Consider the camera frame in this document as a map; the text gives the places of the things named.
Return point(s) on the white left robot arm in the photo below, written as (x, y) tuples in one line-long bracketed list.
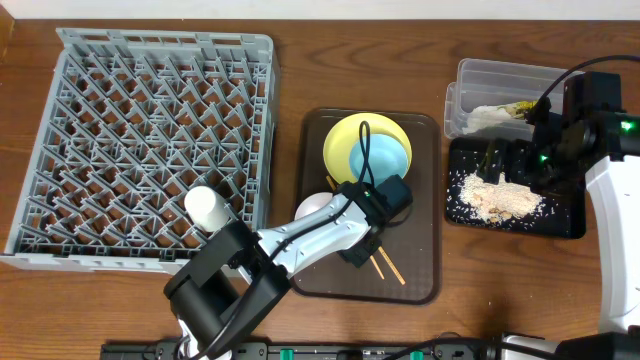
[(222, 294)]

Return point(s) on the wooden chopstick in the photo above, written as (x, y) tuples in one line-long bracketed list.
[(372, 258), (392, 266)]

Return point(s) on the light blue bowl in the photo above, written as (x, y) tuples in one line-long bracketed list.
[(387, 157)]

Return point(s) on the pile of rice scraps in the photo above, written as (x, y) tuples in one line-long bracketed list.
[(471, 201)]

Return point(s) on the yellow plate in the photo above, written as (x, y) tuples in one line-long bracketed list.
[(348, 132)]

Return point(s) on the green yellow snack wrapper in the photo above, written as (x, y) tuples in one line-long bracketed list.
[(519, 110)]

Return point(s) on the grey dish rack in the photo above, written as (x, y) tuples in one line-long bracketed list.
[(134, 120)]

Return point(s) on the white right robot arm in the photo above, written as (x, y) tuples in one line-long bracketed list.
[(613, 188)]

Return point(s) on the pink white bowl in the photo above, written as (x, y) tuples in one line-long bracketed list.
[(312, 203)]

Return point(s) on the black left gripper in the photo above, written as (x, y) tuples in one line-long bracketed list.
[(357, 251)]

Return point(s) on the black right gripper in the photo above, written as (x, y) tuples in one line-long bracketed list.
[(507, 163)]

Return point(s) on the brown serving tray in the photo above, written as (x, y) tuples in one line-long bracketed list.
[(414, 246)]

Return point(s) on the clear plastic bin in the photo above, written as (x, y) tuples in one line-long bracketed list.
[(483, 83)]

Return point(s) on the white cup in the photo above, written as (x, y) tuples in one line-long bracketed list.
[(206, 208)]

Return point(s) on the white napkin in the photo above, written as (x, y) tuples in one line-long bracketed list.
[(487, 116)]

